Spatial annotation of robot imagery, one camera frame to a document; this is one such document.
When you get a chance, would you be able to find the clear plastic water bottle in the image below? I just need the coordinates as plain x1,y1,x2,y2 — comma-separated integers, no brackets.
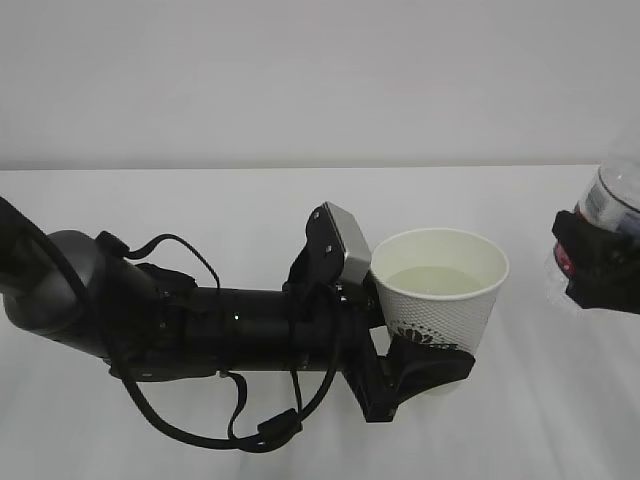
542,119,640,306

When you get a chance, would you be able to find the white paper coffee cup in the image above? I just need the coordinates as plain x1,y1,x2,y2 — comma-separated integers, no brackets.
370,228,510,355

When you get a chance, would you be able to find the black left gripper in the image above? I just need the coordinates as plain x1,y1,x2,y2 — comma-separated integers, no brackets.
282,249,476,425

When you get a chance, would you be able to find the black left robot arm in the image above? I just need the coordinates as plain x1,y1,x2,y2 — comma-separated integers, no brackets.
1,202,475,422

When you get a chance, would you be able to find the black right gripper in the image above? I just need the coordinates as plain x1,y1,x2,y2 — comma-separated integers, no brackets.
552,210,639,314

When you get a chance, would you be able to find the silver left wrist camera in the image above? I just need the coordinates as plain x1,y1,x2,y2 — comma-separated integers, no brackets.
305,201,372,302

